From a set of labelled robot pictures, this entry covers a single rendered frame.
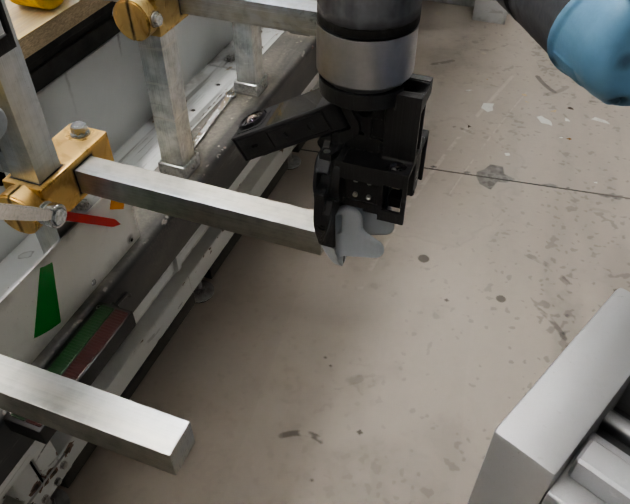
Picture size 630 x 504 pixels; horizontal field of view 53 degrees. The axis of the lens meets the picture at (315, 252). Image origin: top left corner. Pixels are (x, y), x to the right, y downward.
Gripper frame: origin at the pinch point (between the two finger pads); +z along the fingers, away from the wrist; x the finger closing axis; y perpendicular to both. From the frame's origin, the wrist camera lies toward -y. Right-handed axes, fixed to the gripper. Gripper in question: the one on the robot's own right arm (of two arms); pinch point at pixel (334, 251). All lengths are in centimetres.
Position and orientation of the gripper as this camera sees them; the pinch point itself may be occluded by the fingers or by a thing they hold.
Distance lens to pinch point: 63.8
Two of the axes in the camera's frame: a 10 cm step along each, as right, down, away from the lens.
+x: 3.6, -6.5, 6.7
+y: 9.3, 2.4, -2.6
